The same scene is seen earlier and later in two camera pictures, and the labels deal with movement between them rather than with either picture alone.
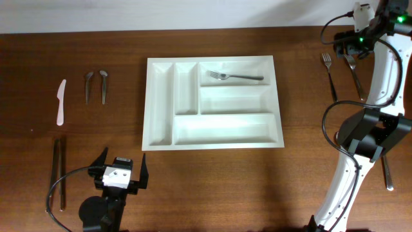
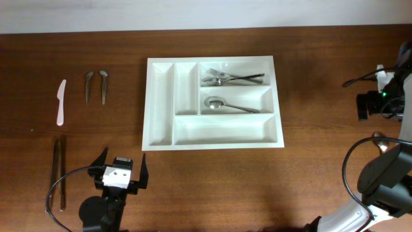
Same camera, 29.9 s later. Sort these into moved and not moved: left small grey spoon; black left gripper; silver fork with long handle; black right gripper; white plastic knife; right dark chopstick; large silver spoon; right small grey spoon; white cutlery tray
Moved: black right gripper; large silver spoon; silver fork with long handle
Not moved: white plastic knife; black left gripper; right small grey spoon; right dark chopstick; left small grey spoon; white cutlery tray
